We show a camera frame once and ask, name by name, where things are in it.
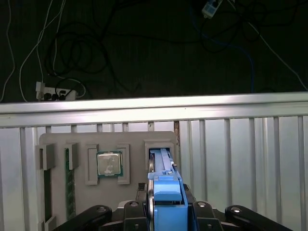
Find green RAM stick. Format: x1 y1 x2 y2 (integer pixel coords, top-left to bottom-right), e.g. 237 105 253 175
64 147 77 221

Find grey parts rack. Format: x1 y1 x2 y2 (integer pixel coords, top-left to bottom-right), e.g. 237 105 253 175
35 130 181 231

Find white cable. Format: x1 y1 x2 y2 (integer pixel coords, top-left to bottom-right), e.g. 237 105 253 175
227 0 308 91
19 0 67 103

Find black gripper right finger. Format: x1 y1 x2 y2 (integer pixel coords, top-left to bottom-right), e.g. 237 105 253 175
192 201 288 231

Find white power strip black plugs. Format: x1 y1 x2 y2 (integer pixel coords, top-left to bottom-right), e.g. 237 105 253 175
35 81 79 102

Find black cable tangle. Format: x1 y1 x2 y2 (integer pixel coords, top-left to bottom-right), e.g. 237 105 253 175
46 21 116 100

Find silver CPU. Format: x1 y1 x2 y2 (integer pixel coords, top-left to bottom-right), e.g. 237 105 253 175
96 151 124 179

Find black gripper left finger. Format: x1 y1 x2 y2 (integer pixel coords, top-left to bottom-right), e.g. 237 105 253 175
56 201 148 231

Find hard disk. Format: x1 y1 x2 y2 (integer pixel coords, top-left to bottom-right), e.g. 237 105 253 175
136 148 200 231

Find blue cable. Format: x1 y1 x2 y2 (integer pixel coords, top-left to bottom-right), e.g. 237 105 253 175
189 6 256 93

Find small white power strip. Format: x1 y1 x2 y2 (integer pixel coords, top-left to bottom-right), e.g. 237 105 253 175
201 0 223 19

